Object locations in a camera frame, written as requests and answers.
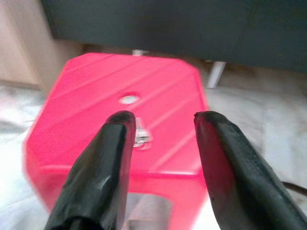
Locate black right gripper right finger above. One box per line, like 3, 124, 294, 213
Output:
193, 111, 307, 230

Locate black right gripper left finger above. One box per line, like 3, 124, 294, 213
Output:
44, 110, 137, 230

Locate silver keys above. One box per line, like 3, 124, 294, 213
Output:
134, 117, 153, 151

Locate red plastic stool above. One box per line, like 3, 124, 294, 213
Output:
23, 52, 210, 230

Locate white cabinet leg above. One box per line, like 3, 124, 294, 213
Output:
206, 61, 226, 89
131, 49, 149, 57

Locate light wooden furniture panel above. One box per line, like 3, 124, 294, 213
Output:
0, 0, 81, 91

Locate dark grey cabinet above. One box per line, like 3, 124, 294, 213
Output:
40, 0, 307, 74

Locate dark cable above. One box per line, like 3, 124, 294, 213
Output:
280, 181, 307, 193

